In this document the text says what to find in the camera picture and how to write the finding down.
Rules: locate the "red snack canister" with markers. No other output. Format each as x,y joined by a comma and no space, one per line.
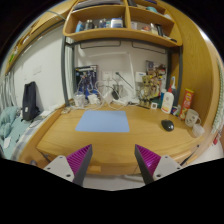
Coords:
187,100

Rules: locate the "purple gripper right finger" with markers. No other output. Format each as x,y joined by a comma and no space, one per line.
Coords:
152,166

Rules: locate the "wooden wall shelf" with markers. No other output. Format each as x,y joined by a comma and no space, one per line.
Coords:
143,20

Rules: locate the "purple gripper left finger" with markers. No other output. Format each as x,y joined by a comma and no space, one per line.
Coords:
72,167

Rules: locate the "blue robot model box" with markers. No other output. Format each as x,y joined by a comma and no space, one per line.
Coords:
86,78

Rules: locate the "black computer mouse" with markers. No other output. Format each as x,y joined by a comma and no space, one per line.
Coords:
167,125

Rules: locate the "clear plastic cup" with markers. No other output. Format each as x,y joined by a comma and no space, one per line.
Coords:
198,130

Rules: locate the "teal bedding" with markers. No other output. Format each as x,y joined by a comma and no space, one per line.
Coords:
7,117

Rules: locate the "clear plastic jar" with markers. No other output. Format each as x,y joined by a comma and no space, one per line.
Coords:
79,100

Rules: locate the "white power adapter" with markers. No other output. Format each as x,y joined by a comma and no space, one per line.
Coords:
108,97

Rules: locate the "blue mouse pad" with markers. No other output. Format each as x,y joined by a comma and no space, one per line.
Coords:
103,121

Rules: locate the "white mug with print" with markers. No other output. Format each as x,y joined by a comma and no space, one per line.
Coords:
192,118

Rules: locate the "white lotion bottle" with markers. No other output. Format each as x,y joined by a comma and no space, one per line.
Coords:
168,100

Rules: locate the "Groot figurine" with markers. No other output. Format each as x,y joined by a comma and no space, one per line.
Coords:
145,92

